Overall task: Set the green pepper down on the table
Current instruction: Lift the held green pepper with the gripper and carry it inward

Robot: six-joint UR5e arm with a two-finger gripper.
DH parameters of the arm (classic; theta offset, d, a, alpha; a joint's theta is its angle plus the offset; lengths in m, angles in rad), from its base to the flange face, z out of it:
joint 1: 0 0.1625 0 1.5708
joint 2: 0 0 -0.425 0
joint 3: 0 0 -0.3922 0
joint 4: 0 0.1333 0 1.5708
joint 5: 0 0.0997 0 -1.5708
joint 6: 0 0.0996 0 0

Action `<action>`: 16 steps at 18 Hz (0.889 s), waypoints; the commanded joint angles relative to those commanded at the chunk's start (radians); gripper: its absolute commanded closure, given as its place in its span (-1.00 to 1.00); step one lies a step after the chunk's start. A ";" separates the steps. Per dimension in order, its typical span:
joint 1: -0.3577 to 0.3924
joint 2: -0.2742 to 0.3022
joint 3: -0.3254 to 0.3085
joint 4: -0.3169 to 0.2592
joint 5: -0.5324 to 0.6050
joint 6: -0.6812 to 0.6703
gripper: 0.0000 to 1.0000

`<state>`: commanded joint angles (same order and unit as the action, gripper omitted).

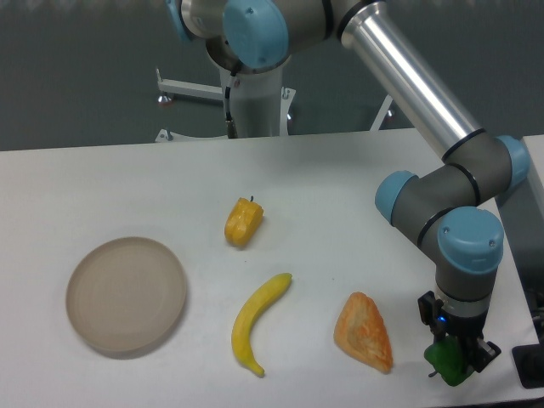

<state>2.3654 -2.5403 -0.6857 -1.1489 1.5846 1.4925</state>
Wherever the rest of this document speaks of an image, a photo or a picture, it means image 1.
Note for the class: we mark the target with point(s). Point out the yellow banana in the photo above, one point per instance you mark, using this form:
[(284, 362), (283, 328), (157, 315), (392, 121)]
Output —
[(251, 311)]

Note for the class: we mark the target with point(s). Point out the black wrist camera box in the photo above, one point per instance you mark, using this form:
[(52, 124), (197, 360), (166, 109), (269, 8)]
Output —
[(428, 309)]

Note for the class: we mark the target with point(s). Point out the yellow pepper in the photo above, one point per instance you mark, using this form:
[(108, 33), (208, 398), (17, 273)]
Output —
[(243, 221)]

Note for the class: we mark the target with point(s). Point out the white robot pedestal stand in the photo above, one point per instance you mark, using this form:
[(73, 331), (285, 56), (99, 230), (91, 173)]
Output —
[(255, 104)]

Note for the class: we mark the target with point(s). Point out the green pepper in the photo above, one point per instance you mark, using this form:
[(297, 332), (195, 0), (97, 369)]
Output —
[(448, 361)]

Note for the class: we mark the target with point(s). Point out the orange bread slice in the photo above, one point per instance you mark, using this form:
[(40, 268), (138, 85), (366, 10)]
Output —
[(361, 334)]

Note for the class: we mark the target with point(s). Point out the beige round plate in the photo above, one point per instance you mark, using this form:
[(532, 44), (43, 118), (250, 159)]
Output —
[(126, 297)]

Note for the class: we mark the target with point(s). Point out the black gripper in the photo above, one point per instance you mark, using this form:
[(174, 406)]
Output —
[(466, 320)]

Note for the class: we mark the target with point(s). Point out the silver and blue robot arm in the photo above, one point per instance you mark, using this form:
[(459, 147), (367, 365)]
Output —
[(439, 213)]

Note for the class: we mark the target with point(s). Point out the black device at right edge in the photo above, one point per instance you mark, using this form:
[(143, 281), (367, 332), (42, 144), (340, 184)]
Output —
[(528, 360)]

